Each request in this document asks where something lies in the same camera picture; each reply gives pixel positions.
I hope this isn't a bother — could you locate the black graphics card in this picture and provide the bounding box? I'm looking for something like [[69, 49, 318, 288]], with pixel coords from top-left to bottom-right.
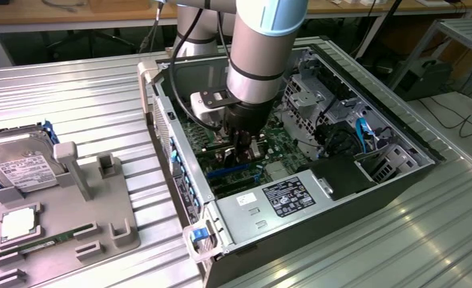
[[212, 143, 269, 167]]

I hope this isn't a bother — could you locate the grey cable on desk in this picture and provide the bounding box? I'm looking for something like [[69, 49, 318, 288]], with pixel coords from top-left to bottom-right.
[[41, 0, 89, 13]]

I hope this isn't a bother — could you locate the green motherboard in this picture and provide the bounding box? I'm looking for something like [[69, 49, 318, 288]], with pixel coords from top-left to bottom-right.
[[179, 107, 325, 199]]

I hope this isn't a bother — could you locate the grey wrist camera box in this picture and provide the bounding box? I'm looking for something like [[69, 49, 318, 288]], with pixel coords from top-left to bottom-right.
[[188, 89, 236, 128]]

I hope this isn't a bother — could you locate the green RAM stick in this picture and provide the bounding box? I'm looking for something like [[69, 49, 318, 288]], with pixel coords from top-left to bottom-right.
[[0, 230, 93, 256]]

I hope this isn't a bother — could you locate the grey parts rack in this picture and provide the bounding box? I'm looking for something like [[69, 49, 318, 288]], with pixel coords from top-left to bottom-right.
[[0, 141, 143, 288]]

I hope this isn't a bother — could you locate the silver CPU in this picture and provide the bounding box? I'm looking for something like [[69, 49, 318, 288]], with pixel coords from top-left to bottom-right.
[[0, 206, 39, 241]]

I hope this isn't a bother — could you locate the black box on floor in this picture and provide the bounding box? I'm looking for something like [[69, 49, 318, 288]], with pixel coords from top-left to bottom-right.
[[397, 58, 453, 101]]

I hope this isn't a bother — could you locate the clear case handle, blue latch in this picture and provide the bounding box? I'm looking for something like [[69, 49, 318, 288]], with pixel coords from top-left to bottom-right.
[[182, 221, 224, 262]]

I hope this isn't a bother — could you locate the blue expansion slot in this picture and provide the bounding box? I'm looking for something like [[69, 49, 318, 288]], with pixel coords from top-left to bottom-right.
[[207, 163, 249, 180]]

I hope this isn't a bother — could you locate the silver power supply unit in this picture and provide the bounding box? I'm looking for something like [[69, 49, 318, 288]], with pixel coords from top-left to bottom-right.
[[214, 169, 337, 244]]

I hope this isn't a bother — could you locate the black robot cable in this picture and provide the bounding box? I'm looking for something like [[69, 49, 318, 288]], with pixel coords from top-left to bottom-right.
[[168, 0, 222, 133]]

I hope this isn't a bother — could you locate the metal slat side table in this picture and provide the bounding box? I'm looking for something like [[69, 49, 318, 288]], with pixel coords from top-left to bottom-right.
[[386, 17, 472, 91]]

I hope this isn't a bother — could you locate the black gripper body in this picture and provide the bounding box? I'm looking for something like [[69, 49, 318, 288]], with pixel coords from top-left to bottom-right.
[[223, 101, 277, 139]]

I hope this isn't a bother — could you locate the wooden desk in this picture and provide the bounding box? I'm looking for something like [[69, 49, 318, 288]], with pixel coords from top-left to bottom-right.
[[0, 0, 472, 67]]

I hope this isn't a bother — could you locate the silver drive cage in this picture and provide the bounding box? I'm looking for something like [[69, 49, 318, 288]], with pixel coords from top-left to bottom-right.
[[279, 71, 343, 152]]

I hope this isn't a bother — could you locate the hard disk with blue carrier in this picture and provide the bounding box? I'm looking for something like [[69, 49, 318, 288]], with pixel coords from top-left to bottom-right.
[[0, 119, 63, 193]]

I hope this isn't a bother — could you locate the black fan shroud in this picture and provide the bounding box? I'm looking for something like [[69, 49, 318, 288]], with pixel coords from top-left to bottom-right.
[[306, 158, 374, 202]]

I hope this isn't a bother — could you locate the blue SATA wire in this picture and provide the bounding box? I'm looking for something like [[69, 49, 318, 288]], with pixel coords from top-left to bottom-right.
[[354, 116, 372, 154]]

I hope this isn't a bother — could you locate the open black PC case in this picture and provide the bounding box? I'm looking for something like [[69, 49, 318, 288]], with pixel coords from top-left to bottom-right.
[[136, 42, 448, 288]]

